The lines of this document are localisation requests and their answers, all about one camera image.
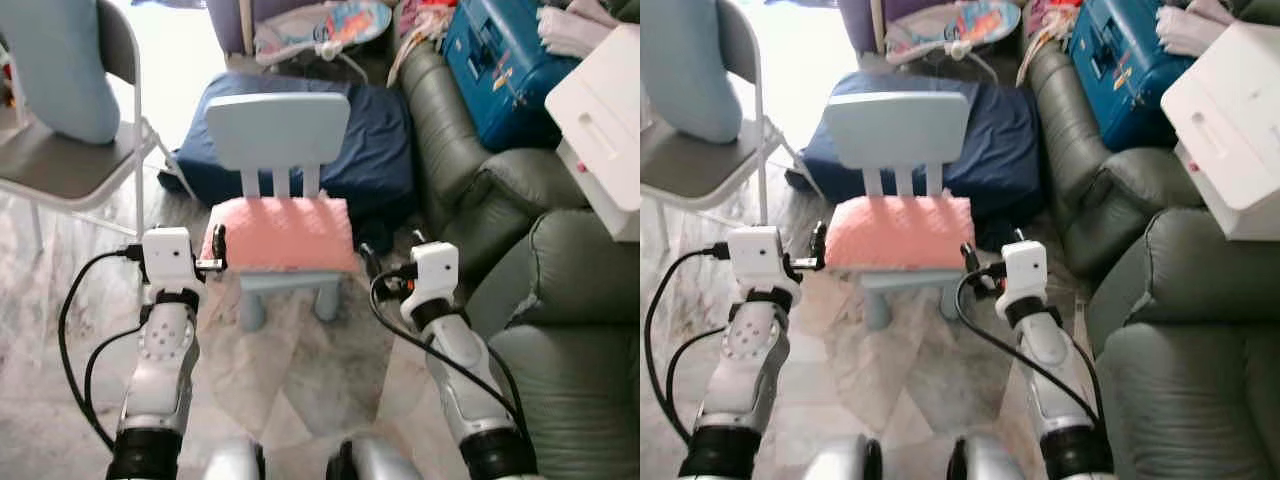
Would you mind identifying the bumpy foam pillow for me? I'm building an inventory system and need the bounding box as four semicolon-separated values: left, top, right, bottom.
202;195;357;274
825;195;977;272

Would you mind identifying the silver robot leg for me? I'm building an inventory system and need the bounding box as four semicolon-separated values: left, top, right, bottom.
800;435;884;480
325;437;422;480
945;435;1027;480
205;438;267;480

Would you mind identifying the silver left robot leg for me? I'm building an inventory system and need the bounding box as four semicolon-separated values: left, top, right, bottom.
800;435;884;480
205;438;267;480

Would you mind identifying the red patterned cloth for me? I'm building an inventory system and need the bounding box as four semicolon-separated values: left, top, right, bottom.
1015;0;1082;87
388;0;457;87

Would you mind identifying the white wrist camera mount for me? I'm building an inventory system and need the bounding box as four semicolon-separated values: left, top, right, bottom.
402;242;461;307
727;226;791;294
1000;240;1049;302
142;228;199;294

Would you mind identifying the small light blue chair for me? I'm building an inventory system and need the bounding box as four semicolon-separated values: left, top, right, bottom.
825;92;977;333
205;92;359;333

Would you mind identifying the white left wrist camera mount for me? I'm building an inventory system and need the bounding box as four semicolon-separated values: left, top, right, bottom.
142;228;199;294
727;226;791;294

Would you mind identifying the pale pink plush toy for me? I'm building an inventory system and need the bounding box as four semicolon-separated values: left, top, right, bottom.
1155;0;1242;60
537;0;622;60

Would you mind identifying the silver right robot leg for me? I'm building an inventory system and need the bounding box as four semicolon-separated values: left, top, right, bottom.
945;435;1027;480
325;437;422;480

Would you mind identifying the colourful baby bouncer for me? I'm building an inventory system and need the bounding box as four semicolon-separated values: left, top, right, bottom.
252;0;397;67
885;0;1024;67

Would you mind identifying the grey-green leather sofa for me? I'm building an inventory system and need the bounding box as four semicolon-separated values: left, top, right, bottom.
1085;205;1280;480
465;205;641;480

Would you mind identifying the dark green leather sofa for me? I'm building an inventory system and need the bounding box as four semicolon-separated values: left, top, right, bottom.
400;0;641;296
1025;0;1280;283

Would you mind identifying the purple fabric seat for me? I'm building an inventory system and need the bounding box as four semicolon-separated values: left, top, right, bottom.
838;0;961;57
205;0;331;57

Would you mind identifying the short black left arm cable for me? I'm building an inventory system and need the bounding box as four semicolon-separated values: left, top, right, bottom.
83;322;152;421
666;324;742;417

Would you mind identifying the blue hard case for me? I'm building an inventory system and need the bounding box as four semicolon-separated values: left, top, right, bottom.
1068;0;1197;152
440;0;582;154

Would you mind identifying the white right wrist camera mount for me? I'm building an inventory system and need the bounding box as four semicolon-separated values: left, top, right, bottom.
1000;240;1049;302
402;242;461;307

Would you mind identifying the grey metal folding chair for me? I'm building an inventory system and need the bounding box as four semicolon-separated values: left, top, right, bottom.
0;0;197;253
640;0;817;253

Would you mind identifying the long black left arm cable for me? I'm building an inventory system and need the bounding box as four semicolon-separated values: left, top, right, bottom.
644;247;732;447
57;247;147;453

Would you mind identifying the white plastic box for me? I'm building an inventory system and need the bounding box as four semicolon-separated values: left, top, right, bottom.
1160;22;1280;244
545;22;641;244

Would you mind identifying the light blue pillow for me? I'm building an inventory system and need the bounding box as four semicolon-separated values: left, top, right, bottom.
0;0;122;147
640;0;747;145

